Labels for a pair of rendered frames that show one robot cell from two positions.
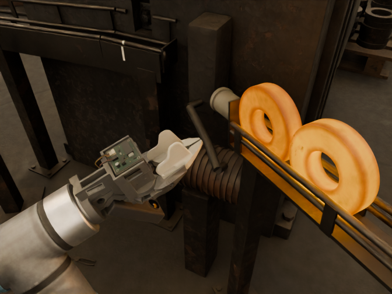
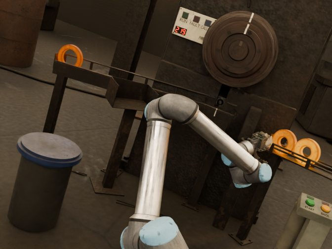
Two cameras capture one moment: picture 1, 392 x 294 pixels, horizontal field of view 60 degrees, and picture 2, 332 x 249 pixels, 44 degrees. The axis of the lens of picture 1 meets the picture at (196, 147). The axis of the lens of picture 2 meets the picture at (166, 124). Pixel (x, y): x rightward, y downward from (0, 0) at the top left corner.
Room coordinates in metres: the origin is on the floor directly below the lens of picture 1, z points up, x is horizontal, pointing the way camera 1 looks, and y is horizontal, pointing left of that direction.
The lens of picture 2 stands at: (-1.56, 1.28, 1.29)
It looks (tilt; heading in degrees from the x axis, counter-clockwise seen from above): 17 degrees down; 342
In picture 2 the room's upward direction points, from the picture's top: 19 degrees clockwise
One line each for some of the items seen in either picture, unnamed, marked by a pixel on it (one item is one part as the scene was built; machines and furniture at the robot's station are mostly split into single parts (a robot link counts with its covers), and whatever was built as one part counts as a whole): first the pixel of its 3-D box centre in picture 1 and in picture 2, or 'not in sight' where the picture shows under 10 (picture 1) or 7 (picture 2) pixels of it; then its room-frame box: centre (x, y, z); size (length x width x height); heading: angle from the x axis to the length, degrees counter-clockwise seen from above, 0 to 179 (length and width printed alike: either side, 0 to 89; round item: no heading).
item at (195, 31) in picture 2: not in sight; (194, 26); (1.15, 0.43, 1.15); 0.26 x 0.02 x 0.18; 63
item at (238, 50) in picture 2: not in sight; (238, 50); (0.81, 0.22, 1.11); 0.28 x 0.06 x 0.28; 63
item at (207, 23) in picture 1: (209, 65); (249, 125); (0.80, -0.04, 0.68); 0.11 x 0.08 x 0.24; 153
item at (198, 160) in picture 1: (214, 219); (238, 193); (0.63, -0.05, 0.27); 0.22 x 0.13 x 0.53; 63
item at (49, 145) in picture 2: not in sight; (41, 182); (0.40, 1.17, 0.22); 0.32 x 0.32 x 0.43
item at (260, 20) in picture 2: not in sight; (239, 49); (0.90, 0.18, 1.11); 0.47 x 0.06 x 0.47; 63
